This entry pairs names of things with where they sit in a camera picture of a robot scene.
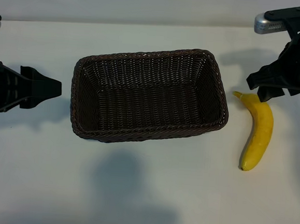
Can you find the dark brown wicker basket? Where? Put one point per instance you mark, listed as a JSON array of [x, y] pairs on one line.
[[145, 104]]

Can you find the yellow banana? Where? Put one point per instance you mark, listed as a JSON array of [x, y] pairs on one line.
[[261, 131]]

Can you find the black right camera mount bracket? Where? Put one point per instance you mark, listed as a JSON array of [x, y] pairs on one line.
[[290, 12]]

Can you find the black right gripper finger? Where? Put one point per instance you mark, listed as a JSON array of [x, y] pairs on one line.
[[264, 77], [269, 93]]

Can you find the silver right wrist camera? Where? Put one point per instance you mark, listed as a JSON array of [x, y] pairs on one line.
[[266, 25]]

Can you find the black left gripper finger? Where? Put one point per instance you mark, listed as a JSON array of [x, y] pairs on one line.
[[38, 82], [34, 96]]

